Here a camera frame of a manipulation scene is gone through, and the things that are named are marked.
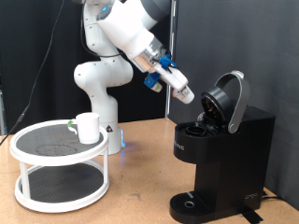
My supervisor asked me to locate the white two-tier turntable shelf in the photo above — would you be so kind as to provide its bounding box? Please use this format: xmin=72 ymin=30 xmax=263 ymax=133
xmin=8 ymin=119 xmax=111 ymax=214

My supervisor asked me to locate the black power cord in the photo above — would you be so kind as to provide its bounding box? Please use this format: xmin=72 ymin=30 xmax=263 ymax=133
xmin=261 ymin=189 xmax=284 ymax=203

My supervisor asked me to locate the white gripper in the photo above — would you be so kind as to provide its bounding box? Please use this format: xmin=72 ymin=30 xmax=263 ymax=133
xmin=153 ymin=63 xmax=192 ymax=96

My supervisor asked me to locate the black Keurig coffee machine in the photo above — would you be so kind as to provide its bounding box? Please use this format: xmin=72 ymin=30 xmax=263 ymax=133
xmin=169 ymin=70 xmax=277 ymax=224
xmin=169 ymin=0 xmax=299 ymax=211

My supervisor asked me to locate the white mug green taped handle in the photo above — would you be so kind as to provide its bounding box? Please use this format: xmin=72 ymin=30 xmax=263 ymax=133
xmin=66 ymin=112 xmax=102 ymax=146

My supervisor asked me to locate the gray metal frame post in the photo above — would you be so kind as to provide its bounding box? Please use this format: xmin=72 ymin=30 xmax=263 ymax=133
xmin=0 ymin=89 xmax=7 ymax=136

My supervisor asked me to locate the black backdrop curtain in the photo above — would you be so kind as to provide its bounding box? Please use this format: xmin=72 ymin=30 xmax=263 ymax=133
xmin=0 ymin=0 xmax=173 ymax=136

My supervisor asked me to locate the black tape strip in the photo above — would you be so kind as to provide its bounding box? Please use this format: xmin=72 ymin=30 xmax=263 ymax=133
xmin=238 ymin=205 xmax=264 ymax=224

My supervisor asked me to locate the blue cable clip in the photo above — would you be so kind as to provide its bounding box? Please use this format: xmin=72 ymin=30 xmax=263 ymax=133
xmin=158 ymin=53 xmax=178 ymax=70

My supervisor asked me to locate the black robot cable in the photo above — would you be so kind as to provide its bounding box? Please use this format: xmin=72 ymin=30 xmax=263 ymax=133
xmin=0 ymin=0 xmax=126 ymax=147

